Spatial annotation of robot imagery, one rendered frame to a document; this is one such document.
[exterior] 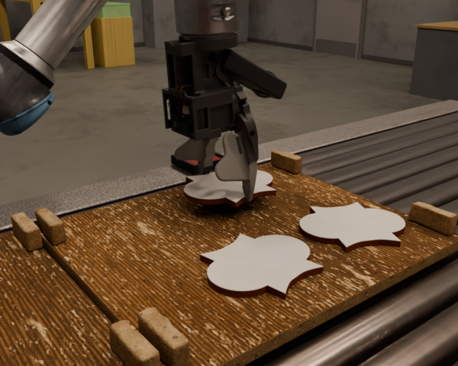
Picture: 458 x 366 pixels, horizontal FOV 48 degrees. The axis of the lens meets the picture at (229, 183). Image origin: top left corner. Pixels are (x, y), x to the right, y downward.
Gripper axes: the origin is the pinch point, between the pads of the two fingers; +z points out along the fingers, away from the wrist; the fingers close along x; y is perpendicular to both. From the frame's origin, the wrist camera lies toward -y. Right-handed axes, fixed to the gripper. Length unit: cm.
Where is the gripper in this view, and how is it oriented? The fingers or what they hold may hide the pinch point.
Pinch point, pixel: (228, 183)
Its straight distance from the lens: 71.5
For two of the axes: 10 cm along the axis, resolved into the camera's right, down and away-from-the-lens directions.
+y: -8.0, 2.7, -5.4
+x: 6.0, 2.9, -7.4
